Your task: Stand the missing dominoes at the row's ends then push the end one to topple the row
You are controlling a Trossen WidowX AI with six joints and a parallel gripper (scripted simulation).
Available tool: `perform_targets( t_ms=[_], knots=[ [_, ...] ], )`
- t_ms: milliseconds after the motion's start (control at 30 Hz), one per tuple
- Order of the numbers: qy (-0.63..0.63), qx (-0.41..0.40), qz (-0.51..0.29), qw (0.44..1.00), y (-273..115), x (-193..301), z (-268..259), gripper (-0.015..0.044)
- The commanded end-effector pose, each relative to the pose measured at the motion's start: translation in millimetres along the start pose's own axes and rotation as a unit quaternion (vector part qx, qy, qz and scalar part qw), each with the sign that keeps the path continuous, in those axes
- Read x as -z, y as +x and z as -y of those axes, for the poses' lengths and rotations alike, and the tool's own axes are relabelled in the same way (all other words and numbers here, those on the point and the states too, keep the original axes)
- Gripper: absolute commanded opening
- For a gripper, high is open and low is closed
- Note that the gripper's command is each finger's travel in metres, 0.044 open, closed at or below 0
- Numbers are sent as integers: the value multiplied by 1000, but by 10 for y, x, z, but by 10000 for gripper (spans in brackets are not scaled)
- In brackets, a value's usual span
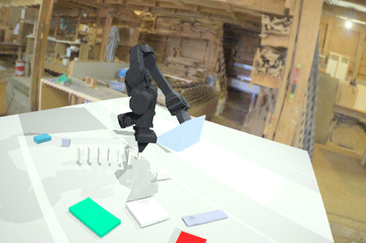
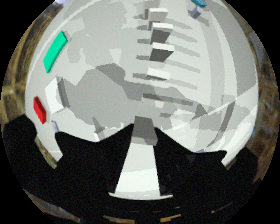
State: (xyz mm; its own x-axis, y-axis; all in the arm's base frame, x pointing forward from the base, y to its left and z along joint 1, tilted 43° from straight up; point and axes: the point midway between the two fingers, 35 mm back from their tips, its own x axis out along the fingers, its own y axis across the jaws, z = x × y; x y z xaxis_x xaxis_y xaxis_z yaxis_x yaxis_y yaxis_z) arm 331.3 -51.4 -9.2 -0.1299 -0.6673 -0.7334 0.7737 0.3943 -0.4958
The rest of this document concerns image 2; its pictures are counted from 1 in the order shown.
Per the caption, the red rectangular block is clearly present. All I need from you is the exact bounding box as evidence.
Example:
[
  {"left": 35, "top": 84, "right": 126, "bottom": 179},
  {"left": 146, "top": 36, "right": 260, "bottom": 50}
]
[{"left": 34, "top": 96, "right": 46, "bottom": 124}]

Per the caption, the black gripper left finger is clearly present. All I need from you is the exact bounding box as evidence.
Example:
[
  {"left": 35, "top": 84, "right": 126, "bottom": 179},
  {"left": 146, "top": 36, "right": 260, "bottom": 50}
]
[{"left": 55, "top": 123, "right": 134, "bottom": 194}]

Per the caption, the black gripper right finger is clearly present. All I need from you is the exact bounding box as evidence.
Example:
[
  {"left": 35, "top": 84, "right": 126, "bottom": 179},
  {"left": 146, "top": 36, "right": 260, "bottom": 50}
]
[{"left": 152, "top": 127, "right": 227, "bottom": 197}]

